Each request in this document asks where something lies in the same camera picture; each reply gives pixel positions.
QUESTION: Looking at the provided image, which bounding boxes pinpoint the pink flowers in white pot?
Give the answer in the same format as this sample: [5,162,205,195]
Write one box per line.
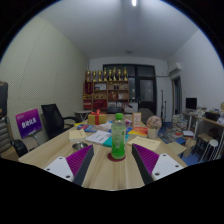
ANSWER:
[146,115,163,140]

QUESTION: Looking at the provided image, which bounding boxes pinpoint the white air conditioner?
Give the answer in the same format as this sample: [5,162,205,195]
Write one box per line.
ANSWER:
[168,61,183,77]

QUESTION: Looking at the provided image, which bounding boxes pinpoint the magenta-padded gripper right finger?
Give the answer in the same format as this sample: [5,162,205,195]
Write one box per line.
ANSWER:
[131,143,185,186]

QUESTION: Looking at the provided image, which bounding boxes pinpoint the yellow gift box red ribbon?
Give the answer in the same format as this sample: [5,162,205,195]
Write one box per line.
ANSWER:
[87,109,108,126]

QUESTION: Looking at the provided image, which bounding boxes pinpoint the green drink bottle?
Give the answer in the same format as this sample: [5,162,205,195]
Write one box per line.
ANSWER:
[110,112,127,160]

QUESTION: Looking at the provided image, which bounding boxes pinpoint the small white round table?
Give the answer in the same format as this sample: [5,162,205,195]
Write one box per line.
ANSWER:
[74,110,93,122]

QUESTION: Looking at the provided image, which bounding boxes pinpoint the colourful blue booklet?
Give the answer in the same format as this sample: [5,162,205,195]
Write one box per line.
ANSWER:
[76,123,99,134]

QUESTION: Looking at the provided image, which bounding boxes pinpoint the beige book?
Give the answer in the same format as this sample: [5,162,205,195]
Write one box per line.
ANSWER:
[68,128,88,144]

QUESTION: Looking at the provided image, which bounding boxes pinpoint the stack of books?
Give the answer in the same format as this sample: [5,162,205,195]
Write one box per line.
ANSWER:
[171,114,188,134]

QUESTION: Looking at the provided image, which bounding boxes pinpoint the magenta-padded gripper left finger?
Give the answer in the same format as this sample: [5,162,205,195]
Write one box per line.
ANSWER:
[43,144,95,187]

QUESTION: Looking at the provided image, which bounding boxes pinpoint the grey-brown office chair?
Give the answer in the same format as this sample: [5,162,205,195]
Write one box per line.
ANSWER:
[138,107,156,124]

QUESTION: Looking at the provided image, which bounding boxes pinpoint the computer monitor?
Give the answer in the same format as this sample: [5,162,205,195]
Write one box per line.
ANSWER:
[185,97,198,111]

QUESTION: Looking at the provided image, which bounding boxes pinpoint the small orange standing box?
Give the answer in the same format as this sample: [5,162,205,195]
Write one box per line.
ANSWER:
[131,112,142,128]

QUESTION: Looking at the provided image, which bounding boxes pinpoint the black office chair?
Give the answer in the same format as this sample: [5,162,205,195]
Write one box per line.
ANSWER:
[40,103,81,140]

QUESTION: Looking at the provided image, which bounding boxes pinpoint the cluttered wooden side desk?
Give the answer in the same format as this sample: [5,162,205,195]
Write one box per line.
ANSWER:
[183,111,224,158]

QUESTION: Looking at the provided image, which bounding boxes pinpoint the orange book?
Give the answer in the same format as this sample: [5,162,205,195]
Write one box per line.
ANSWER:
[128,126,149,137]

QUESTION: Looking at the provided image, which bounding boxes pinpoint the purple sign board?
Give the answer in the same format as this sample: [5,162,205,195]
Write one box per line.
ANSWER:
[15,108,43,140]

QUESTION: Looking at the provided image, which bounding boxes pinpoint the white round stool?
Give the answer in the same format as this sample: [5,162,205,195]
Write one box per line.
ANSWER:
[199,138,219,163]

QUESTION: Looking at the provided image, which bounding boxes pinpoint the wooden shelf unit with trophies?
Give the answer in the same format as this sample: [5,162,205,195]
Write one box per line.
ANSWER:
[82,67,130,111]

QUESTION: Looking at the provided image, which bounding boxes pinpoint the pale yellow notebook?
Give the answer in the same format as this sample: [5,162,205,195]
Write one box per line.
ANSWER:
[127,135,162,153]

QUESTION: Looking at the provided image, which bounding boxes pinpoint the black tall stand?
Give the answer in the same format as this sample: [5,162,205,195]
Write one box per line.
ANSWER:
[160,89,168,124]

